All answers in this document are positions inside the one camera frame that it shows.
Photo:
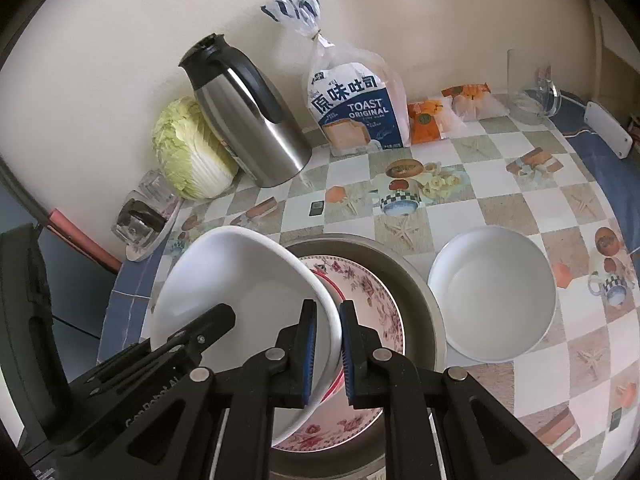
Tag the white rectangular box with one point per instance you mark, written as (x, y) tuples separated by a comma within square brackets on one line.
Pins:
[(598, 119)]

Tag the pale grey shallow bowl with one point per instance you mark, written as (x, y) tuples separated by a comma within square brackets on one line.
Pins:
[(496, 293)]

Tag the orange snack packet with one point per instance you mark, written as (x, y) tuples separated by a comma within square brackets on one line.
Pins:
[(474, 102), (431, 120)]

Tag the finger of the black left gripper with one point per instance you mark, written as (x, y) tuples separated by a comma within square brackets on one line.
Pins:
[(201, 333)]

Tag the toast bread bag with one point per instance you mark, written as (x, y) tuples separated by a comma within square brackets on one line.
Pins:
[(357, 100)]

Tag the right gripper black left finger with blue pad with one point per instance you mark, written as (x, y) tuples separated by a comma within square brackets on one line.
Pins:
[(285, 364)]

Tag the large stainless steel basin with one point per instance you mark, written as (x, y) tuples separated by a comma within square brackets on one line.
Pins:
[(425, 347)]

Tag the floral pink plate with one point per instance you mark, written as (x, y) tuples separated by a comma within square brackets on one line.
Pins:
[(335, 422)]

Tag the orange snack packet right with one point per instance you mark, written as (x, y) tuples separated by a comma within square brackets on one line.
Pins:
[(474, 102)]

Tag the white bowl red floral rim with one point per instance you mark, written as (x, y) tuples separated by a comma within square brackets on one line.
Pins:
[(328, 374)]

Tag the clear glass cup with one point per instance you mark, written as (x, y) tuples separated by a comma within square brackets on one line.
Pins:
[(138, 223), (155, 187)]

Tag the napa cabbage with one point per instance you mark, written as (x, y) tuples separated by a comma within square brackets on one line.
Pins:
[(191, 157)]

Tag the clear glass mug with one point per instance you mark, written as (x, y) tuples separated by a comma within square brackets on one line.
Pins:
[(532, 94)]

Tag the clear glass cup back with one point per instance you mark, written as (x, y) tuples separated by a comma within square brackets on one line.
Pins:
[(155, 187)]

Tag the steel thermos jug black handle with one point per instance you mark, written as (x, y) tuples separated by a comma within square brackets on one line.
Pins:
[(246, 112)]

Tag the small white oval dish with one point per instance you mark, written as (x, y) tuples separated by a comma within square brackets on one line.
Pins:
[(265, 285)]

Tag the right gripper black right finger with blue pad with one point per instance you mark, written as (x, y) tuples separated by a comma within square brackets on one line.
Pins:
[(438, 425)]

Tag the clear glass cup front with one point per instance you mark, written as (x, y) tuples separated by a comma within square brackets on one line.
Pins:
[(138, 223)]

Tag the orange snack packet left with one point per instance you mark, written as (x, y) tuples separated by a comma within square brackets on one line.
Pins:
[(431, 120)]

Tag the checkered patterned tablecloth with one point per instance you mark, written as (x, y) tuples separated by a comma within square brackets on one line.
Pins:
[(557, 183)]

